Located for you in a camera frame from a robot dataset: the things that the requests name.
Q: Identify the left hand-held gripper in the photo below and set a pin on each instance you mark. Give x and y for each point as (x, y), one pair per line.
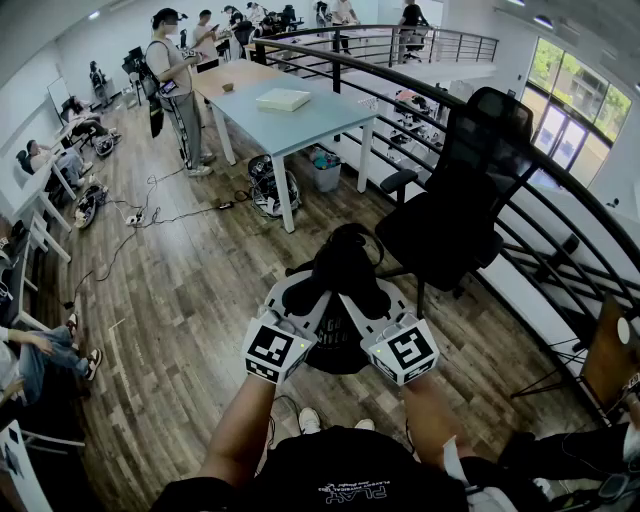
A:
(272, 350)

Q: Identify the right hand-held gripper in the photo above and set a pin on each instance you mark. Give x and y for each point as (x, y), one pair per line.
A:
(407, 350)

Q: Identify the black mesh office chair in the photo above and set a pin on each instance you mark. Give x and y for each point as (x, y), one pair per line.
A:
(440, 235)

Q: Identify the person's right forearm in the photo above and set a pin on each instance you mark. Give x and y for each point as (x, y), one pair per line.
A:
(430, 420)

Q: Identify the person's left forearm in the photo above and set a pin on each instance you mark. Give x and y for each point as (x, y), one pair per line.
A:
(240, 430)

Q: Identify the person's right white shoe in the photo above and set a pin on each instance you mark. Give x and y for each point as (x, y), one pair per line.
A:
(365, 425)

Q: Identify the person's white shoe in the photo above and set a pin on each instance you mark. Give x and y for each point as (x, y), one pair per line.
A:
(365, 425)
(309, 421)

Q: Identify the person's left white shoe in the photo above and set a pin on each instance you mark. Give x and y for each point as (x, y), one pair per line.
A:
(309, 421)

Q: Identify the black power adapter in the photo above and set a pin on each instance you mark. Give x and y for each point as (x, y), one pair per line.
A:
(225, 205)

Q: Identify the grey bin with toys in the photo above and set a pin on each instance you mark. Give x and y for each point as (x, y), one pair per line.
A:
(326, 175)

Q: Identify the person's black t-shirt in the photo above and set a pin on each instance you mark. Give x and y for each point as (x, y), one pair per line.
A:
(325, 470)

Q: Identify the blue glass-top white table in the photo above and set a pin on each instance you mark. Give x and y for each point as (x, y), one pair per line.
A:
(295, 127)

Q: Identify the black metal stand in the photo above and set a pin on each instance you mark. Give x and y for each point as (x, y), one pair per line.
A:
(550, 375)

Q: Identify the white power strip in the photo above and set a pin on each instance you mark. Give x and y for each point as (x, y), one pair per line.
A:
(134, 219)

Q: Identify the flat white box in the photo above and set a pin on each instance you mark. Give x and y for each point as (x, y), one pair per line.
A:
(282, 99)

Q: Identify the open bag with gear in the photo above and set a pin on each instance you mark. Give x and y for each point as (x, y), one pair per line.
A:
(87, 207)
(105, 144)

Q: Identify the brown wooden board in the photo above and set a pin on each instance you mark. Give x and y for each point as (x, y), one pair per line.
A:
(607, 365)

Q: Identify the wooden-top table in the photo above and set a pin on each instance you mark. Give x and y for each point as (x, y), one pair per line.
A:
(240, 75)

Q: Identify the black curved metal railing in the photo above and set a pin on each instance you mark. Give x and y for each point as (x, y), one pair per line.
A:
(390, 75)

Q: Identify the white desk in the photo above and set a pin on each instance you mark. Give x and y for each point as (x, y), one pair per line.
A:
(20, 280)
(45, 200)

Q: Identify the black straight metal railing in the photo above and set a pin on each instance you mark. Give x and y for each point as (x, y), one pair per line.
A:
(450, 45)

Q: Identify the large glass window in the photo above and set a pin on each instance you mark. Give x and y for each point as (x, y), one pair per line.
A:
(575, 105)

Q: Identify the white whiteboard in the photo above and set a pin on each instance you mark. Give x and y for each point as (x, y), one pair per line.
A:
(58, 94)

